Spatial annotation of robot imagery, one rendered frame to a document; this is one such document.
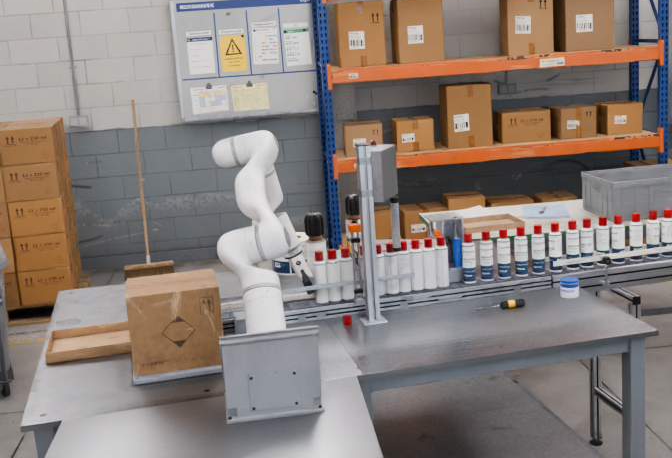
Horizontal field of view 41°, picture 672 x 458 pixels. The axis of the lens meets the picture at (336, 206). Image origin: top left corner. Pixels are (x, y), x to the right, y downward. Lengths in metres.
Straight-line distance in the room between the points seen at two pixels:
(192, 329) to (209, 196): 4.94
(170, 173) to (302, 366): 5.38
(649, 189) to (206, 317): 2.84
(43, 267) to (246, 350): 4.18
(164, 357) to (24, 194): 3.67
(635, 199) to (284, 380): 2.87
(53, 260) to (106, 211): 1.47
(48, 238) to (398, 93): 3.22
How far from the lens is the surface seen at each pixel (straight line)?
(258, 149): 3.00
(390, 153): 3.33
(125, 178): 7.91
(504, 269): 3.66
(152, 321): 2.97
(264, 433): 2.57
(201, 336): 2.99
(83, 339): 3.53
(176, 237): 7.96
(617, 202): 4.99
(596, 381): 4.21
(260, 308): 2.69
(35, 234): 6.59
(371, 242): 3.30
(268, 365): 2.59
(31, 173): 6.51
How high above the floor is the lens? 1.92
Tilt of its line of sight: 11 degrees down
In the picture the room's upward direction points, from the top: 4 degrees counter-clockwise
